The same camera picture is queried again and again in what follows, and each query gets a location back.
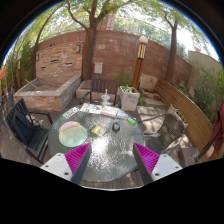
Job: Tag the black mesh chair right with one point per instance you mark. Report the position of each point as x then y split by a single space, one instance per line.
168 136

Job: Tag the black chair left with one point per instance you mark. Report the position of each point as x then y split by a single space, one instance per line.
33 136

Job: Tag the stone raised planter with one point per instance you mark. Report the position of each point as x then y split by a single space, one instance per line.
49 93

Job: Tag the central tree trunk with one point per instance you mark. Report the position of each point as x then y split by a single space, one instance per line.
90 36

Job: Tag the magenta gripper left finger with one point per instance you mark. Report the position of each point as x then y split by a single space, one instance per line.
70 166

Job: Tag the black computer mouse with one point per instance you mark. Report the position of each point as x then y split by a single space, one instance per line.
116 126

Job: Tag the round glass patio table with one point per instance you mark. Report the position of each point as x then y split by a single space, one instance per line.
112 153

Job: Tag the plastic cup with straw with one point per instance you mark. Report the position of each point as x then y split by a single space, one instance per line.
105 98

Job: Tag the green marker pen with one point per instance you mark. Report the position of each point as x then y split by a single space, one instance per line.
131 121

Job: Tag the curved wooden bench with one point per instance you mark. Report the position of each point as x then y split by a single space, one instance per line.
199 128

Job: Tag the book with purple cover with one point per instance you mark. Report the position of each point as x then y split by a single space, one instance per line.
114 112

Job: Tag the open magazine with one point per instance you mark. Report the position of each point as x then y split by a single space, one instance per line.
91 108

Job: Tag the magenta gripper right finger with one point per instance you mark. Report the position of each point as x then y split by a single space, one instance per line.
153 166

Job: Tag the wooden lamp post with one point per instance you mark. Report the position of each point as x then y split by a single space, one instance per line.
139 62

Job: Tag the black chair far side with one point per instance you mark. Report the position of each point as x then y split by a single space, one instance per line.
100 85

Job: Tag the right tree trunk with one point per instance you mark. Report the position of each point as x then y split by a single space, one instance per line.
172 54

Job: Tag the white square planter box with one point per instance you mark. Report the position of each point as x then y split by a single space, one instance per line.
129 98

